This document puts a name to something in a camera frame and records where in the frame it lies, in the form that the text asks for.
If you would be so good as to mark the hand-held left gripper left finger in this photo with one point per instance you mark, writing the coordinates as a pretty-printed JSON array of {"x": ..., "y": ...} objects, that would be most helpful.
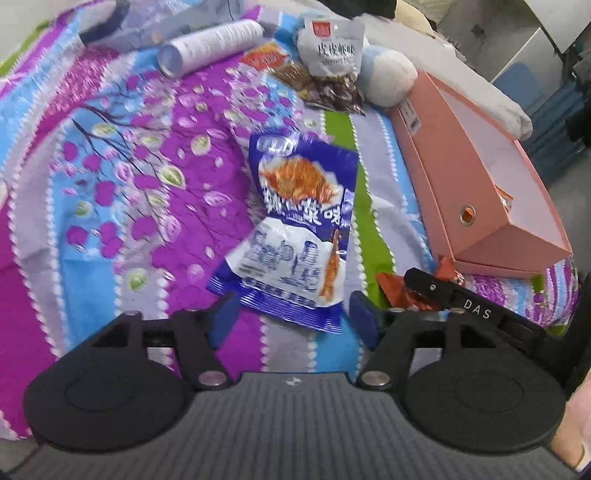
[{"x": 224, "y": 318}]

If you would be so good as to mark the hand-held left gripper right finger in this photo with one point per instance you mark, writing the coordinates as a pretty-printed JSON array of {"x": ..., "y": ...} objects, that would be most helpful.
[{"x": 364, "y": 318}]

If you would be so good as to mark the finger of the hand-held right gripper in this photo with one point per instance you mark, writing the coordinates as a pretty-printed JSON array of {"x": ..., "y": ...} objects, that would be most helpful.
[{"x": 431, "y": 288}]

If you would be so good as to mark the red-orange snack packet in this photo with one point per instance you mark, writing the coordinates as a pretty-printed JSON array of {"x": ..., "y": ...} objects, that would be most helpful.
[{"x": 392, "y": 290}]

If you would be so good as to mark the blue and white snack packet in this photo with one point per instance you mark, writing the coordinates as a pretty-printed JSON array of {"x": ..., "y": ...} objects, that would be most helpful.
[{"x": 295, "y": 258}]

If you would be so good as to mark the pink cardboard box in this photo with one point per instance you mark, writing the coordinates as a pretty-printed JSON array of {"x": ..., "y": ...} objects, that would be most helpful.
[{"x": 443, "y": 175}]

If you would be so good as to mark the white plush toy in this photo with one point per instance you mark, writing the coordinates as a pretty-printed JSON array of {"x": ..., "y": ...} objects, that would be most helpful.
[{"x": 390, "y": 78}]

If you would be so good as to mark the grey snack packet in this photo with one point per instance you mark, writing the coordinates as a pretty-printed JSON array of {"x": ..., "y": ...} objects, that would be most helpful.
[{"x": 330, "y": 50}]

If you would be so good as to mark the orange red-label snack packet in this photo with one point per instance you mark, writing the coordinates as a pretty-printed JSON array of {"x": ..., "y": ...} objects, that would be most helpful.
[{"x": 265, "y": 57}]

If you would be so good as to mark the person's right hand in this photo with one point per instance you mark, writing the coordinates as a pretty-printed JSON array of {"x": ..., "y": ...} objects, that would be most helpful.
[{"x": 577, "y": 429}]

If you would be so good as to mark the blue curtain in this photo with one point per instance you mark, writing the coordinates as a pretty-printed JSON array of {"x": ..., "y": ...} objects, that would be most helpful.
[{"x": 554, "y": 138}]

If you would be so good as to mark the grey duvet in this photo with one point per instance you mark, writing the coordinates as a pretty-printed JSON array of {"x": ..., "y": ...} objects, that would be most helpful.
[{"x": 508, "y": 110}]

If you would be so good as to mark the floral striped bed sheet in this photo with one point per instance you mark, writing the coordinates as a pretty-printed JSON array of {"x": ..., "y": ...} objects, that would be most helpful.
[{"x": 115, "y": 152}]

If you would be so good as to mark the dark snack packet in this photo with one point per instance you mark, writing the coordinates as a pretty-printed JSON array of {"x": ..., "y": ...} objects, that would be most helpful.
[{"x": 332, "y": 92}]

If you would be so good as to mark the blue padded board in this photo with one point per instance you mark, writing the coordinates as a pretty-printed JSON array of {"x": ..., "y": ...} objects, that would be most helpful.
[{"x": 521, "y": 85}]

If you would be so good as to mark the dark hanging clothes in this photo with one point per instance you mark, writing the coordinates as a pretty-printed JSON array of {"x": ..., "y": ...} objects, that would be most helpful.
[{"x": 582, "y": 69}]

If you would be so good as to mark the cream quilted headboard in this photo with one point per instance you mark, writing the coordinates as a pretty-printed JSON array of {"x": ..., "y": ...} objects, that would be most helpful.
[{"x": 422, "y": 14}]

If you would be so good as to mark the white cylindrical bottle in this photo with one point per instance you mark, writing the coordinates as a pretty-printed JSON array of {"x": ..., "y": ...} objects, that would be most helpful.
[{"x": 212, "y": 44}]

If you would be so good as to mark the white cabinet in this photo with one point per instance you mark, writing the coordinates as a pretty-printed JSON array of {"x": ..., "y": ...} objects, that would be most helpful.
[{"x": 545, "y": 27}]

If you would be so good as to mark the clear plastic bag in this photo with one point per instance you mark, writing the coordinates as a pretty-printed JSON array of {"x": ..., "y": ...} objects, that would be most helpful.
[{"x": 152, "y": 23}]

